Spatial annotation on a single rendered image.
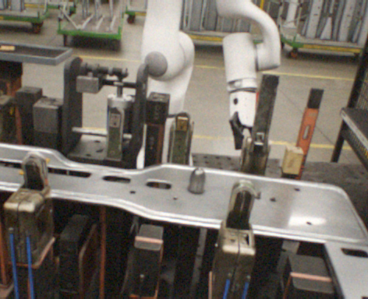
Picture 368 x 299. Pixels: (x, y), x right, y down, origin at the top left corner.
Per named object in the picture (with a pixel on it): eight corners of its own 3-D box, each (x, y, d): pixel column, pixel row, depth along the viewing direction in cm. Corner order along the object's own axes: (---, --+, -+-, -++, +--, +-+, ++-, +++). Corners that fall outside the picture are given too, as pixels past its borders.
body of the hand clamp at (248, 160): (220, 269, 111) (244, 147, 95) (220, 253, 117) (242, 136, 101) (242, 272, 111) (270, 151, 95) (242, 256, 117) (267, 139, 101)
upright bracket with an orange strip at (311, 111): (263, 272, 112) (311, 88, 89) (263, 269, 113) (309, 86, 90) (275, 273, 112) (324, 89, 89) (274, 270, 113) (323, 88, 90)
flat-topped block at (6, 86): (-12, 200, 130) (-27, 53, 110) (0, 188, 138) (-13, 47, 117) (19, 204, 130) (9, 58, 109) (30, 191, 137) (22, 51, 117)
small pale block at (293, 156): (256, 280, 108) (288, 151, 92) (254, 272, 111) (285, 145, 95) (269, 283, 108) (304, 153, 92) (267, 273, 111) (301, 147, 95)
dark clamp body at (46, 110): (28, 240, 115) (19, 106, 97) (45, 215, 126) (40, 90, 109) (66, 247, 114) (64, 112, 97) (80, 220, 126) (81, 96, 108)
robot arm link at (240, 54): (260, 81, 123) (228, 86, 126) (255, 36, 123) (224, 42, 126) (259, 75, 115) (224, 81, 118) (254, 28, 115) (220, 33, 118)
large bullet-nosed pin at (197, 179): (186, 198, 86) (191, 170, 83) (188, 191, 89) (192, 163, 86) (202, 201, 86) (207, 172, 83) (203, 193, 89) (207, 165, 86)
